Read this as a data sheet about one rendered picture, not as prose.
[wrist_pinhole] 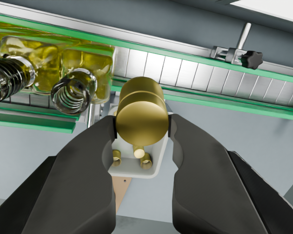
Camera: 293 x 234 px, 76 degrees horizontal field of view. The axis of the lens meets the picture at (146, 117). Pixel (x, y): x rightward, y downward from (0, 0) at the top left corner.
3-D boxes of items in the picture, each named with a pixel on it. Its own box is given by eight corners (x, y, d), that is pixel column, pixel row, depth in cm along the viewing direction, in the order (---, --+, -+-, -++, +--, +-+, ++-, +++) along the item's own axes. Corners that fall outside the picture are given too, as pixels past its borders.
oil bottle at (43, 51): (88, 39, 37) (50, 47, 17) (85, 68, 39) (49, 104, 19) (57, 33, 36) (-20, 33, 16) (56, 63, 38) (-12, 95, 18)
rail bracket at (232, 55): (233, 27, 39) (283, 24, 27) (222, 60, 42) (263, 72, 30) (216, 22, 39) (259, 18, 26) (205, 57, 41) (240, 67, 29)
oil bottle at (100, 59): (117, 46, 38) (113, 60, 18) (114, 74, 40) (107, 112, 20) (89, 40, 37) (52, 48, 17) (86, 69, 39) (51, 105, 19)
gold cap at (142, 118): (118, 76, 14) (110, 100, 11) (163, 75, 15) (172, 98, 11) (121, 116, 16) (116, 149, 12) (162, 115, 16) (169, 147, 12)
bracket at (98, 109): (107, 80, 47) (105, 87, 40) (103, 114, 50) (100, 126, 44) (92, 77, 46) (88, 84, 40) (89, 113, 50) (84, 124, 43)
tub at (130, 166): (168, 102, 58) (175, 113, 50) (152, 162, 66) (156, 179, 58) (110, 94, 54) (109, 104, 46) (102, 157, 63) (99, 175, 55)
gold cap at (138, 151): (142, 151, 62) (143, 159, 58) (131, 149, 61) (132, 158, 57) (144, 141, 60) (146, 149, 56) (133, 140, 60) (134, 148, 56)
